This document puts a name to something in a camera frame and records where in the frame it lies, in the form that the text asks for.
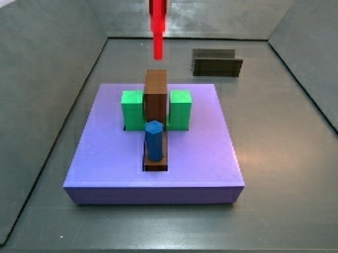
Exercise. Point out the purple board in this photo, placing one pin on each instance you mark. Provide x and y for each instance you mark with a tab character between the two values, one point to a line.
106	174

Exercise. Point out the blue hexagonal peg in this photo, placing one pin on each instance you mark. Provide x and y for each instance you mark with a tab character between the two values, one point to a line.
154	140

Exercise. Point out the right green block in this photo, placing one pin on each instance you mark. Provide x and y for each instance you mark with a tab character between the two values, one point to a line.
180	109

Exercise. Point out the green block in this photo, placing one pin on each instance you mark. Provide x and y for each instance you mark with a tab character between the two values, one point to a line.
133	108
180	109

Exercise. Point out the left green block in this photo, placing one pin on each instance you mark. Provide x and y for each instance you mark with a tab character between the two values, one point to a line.
133	108

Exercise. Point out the brown block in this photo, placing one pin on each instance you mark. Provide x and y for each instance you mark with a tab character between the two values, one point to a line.
155	112

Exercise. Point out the dark grey holder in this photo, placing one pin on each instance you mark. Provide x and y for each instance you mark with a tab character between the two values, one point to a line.
216	62

